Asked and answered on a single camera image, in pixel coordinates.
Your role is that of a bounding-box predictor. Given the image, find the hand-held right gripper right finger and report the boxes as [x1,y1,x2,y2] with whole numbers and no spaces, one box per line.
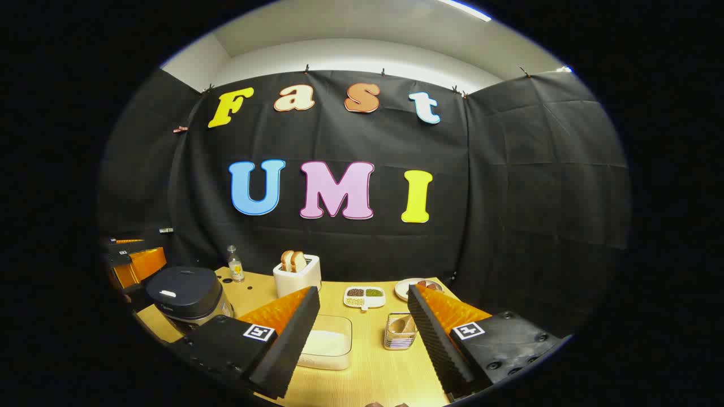
[407,283,566,403]

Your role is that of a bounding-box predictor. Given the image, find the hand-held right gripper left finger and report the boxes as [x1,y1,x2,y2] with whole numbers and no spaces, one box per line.
[170,285,321,401]

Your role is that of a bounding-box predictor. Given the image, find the wire metal chopstick holder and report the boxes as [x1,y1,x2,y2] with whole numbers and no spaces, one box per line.
[384,312,418,351]

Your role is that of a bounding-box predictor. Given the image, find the white rice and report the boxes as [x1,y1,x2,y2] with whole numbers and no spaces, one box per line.
[303,330,347,358]

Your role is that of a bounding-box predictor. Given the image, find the dark grey rice cooker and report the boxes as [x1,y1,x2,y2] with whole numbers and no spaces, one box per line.
[144,266,234,335]

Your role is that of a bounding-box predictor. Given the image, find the clear plastic container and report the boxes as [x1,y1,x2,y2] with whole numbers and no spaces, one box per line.
[298,315,353,371]

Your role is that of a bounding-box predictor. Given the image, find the round white plate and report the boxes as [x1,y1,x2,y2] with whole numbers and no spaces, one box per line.
[394,278,443,301]

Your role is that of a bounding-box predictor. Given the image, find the white toaster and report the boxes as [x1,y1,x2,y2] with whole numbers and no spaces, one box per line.
[273,254,322,298]

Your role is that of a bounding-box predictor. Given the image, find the white divided dish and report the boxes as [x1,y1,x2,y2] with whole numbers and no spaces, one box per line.
[343,286,386,311]

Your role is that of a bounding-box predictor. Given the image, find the small glass bottle yellow label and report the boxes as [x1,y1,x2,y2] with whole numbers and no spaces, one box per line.
[227,245,245,282]

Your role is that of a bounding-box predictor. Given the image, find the black backdrop cloth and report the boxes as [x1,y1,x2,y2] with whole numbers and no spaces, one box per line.
[96,68,631,340]

